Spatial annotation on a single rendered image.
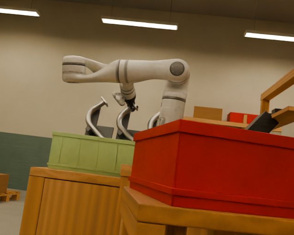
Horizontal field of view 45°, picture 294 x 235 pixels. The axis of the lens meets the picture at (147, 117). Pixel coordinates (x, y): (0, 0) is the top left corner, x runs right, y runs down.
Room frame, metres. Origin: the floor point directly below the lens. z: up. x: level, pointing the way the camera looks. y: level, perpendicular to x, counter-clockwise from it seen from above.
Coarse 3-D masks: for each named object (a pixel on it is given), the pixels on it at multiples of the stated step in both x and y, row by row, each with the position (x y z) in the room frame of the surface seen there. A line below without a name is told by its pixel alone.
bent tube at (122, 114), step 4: (128, 108) 1.91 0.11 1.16; (120, 112) 1.91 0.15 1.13; (124, 112) 1.90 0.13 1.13; (128, 112) 1.92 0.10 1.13; (120, 116) 1.90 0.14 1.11; (120, 120) 1.89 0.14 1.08; (120, 124) 1.88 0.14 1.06; (120, 128) 1.87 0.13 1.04; (124, 128) 1.87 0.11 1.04; (124, 132) 1.86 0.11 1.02; (128, 132) 1.86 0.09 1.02; (128, 136) 1.85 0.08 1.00; (132, 136) 1.85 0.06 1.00; (132, 140) 1.84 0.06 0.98
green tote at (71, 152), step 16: (64, 144) 1.62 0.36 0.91; (80, 144) 1.61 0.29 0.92; (96, 144) 1.62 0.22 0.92; (112, 144) 1.61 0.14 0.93; (128, 144) 1.61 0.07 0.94; (64, 160) 1.62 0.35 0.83; (80, 160) 1.62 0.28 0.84; (96, 160) 1.61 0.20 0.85; (112, 160) 1.61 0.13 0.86; (128, 160) 1.61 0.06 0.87
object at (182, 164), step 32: (160, 128) 0.57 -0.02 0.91; (192, 128) 0.49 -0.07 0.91; (224, 128) 0.50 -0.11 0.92; (160, 160) 0.57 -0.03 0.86; (192, 160) 0.49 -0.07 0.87; (224, 160) 0.50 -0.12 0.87; (256, 160) 0.51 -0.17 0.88; (288, 160) 0.53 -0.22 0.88; (160, 192) 0.55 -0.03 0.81; (192, 192) 0.49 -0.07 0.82; (224, 192) 0.50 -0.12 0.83; (256, 192) 0.51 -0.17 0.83; (288, 192) 0.53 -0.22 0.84
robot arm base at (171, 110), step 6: (162, 102) 1.31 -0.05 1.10; (168, 102) 1.29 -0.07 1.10; (174, 102) 1.28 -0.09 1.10; (180, 102) 1.29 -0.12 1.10; (162, 108) 1.31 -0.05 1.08; (168, 108) 1.29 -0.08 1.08; (174, 108) 1.28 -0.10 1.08; (180, 108) 1.29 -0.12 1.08; (162, 114) 1.30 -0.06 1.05; (168, 114) 1.29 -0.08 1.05; (174, 114) 1.29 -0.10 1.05; (180, 114) 1.30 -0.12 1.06; (162, 120) 1.29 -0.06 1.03; (168, 120) 1.29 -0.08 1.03; (174, 120) 1.29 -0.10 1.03
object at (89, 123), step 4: (104, 100) 1.91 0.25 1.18; (96, 104) 1.91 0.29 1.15; (100, 104) 1.91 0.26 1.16; (104, 104) 1.92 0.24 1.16; (92, 108) 1.90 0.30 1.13; (96, 108) 1.91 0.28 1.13; (88, 112) 1.90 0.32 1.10; (92, 112) 1.91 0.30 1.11; (88, 116) 1.89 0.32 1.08; (88, 120) 1.88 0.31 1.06; (88, 124) 1.87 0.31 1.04; (92, 124) 1.87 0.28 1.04; (92, 128) 1.86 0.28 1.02; (96, 128) 1.86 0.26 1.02; (96, 132) 1.85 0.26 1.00; (100, 132) 1.86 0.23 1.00; (100, 136) 1.84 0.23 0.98; (104, 136) 1.85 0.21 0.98
